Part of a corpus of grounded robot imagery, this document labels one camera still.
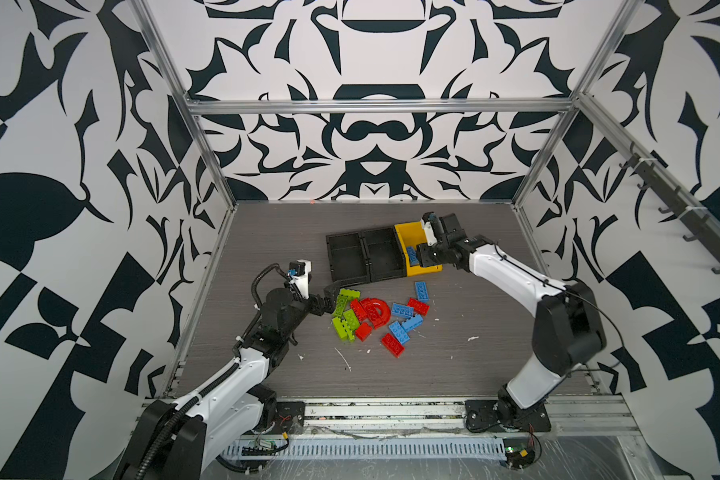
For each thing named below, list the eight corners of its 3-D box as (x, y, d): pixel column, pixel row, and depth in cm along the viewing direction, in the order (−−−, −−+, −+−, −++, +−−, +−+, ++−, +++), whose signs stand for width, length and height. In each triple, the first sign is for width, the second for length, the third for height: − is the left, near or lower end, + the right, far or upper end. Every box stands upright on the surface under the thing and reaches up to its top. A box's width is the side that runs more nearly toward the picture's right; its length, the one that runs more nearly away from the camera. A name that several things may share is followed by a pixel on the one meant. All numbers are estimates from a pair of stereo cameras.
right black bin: (370, 287, 100) (371, 273, 93) (362, 244, 112) (362, 229, 105) (405, 283, 101) (408, 268, 95) (393, 240, 113) (395, 225, 106)
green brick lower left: (344, 346, 87) (344, 342, 85) (331, 323, 92) (331, 319, 89) (355, 339, 89) (355, 335, 86) (341, 318, 93) (341, 313, 90)
